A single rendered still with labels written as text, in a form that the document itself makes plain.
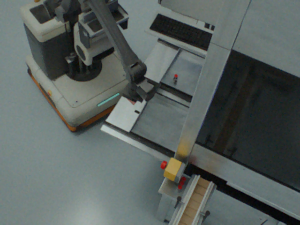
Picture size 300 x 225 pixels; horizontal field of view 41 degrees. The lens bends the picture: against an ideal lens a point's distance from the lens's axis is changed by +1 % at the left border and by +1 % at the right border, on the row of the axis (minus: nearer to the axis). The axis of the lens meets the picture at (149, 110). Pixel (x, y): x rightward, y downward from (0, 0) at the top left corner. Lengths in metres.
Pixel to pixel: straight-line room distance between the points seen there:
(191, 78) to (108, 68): 0.91
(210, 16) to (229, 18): 1.47
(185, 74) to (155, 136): 0.42
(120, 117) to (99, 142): 0.94
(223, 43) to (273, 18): 0.17
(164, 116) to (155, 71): 0.29
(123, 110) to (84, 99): 0.79
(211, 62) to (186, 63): 1.06
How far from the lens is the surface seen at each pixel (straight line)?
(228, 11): 1.07
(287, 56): 1.12
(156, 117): 2.06
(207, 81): 1.30
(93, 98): 2.83
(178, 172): 1.78
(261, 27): 1.08
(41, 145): 3.00
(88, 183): 2.85
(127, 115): 2.06
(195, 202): 1.86
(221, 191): 1.95
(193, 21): 2.61
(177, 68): 2.25
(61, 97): 2.85
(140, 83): 1.66
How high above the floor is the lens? 2.67
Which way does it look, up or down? 59 degrees down
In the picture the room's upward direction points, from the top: 9 degrees clockwise
